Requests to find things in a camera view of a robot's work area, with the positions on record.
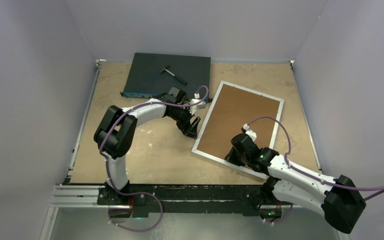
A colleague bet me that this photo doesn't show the small black-handled hammer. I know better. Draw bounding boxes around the small black-handled hammer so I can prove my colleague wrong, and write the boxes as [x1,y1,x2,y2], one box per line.
[160,65,188,86]

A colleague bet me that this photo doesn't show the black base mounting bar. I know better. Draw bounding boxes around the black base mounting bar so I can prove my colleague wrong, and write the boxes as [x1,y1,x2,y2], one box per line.
[97,183,291,218]

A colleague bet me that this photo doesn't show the purple cable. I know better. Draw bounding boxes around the purple cable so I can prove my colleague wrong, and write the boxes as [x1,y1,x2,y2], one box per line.
[243,116,384,227]
[98,85,210,233]

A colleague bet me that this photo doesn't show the dark network switch box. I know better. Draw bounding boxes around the dark network switch box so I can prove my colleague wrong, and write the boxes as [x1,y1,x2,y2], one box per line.
[120,52,211,99]

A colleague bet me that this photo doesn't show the brown cardboard backing board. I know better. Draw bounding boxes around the brown cardboard backing board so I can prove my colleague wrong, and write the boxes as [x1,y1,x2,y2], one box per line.
[198,84,281,161]

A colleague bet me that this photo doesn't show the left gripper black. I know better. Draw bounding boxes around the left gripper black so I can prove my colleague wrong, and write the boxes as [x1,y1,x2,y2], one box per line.
[168,105,200,139]

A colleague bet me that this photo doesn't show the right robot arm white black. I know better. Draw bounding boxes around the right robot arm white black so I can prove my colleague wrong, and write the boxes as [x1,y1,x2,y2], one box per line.
[224,133,367,234]

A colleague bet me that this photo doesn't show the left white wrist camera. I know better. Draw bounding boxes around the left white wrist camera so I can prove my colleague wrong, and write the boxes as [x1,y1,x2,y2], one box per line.
[188,93,207,114]

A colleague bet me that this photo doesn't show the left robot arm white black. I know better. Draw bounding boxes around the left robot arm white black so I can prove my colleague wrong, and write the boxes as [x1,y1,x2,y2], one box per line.
[93,85,209,205]

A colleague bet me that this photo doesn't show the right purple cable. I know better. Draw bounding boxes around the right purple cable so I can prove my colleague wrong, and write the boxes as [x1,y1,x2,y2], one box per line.
[243,116,384,227]

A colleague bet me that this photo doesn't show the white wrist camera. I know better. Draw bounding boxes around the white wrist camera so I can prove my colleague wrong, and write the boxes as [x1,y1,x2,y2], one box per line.
[241,124,257,142]
[188,93,207,114]

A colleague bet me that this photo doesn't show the white picture frame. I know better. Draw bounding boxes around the white picture frame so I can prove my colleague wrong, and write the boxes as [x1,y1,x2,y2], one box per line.
[191,80,285,180]

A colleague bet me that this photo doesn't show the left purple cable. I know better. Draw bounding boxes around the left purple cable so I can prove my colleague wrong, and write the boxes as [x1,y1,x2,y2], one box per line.
[98,85,210,233]

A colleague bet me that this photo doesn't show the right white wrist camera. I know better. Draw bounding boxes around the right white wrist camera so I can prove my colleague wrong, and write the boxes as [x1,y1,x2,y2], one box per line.
[241,124,257,142]

